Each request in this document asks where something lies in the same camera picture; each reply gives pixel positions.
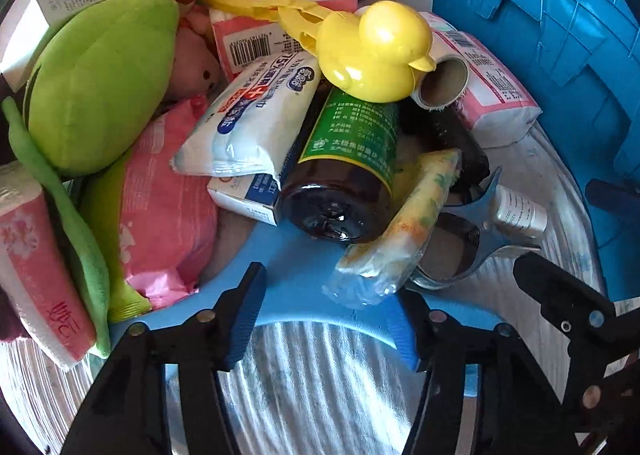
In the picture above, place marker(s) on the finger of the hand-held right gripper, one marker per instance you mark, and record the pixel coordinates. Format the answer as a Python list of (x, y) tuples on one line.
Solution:
[(590, 310), (615, 197)]

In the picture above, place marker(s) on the white slim medicine box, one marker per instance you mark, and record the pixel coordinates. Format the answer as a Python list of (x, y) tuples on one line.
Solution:
[(245, 197)]

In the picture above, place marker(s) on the light green plush toy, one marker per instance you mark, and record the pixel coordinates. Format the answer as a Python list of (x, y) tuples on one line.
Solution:
[(100, 85)]

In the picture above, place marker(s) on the cardboard paper roll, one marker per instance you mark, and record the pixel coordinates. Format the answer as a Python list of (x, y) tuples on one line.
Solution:
[(445, 85)]

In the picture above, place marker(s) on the blue curved plastic piece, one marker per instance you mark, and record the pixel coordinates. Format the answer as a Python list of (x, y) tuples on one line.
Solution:
[(300, 275)]

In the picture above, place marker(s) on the lime green fabric piece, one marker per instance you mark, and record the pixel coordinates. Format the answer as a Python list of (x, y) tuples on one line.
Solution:
[(107, 235)]

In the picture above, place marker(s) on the pink barcode tissue pack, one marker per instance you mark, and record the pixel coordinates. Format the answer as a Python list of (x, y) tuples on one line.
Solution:
[(495, 100)]

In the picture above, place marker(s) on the small pink mint packet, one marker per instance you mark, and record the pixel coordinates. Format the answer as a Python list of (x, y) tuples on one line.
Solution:
[(440, 22)]

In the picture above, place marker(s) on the white blue pouch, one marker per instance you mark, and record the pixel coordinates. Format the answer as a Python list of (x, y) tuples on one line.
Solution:
[(250, 120)]

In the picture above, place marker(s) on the striped cloth-covered desktop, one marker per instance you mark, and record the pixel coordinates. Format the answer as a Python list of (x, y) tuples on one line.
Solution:
[(310, 395)]

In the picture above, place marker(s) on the pink wipes packet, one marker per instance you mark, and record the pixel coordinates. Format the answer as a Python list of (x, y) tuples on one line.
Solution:
[(165, 215)]

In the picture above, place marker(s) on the small white tube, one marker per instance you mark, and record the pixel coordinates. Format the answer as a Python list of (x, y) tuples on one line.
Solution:
[(517, 212)]

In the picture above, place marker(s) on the blue plastic crate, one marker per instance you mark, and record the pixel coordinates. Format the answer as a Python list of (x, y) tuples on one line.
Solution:
[(525, 10)]

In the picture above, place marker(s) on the brown glass bottle green label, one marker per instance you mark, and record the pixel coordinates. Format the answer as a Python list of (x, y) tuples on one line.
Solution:
[(340, 170)]

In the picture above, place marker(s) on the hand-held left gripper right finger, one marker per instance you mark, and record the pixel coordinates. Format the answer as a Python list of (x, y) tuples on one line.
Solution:
[(410, 350)]

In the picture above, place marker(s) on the yellow duck clamp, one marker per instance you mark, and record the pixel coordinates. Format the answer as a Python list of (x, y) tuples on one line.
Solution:
[(375, 50)]

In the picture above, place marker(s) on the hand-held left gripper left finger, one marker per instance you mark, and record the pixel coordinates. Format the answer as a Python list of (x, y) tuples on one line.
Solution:
[(245, 315)]

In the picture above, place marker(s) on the small pink plush toy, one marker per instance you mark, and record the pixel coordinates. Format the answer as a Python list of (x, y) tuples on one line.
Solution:
[(197, 65)]

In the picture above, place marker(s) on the white carton box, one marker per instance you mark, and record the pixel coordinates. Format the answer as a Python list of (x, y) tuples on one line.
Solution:
[(65, 0)]

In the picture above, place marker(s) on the yellow patterned packet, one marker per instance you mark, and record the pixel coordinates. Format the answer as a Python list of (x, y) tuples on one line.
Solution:
[(420, 205)]

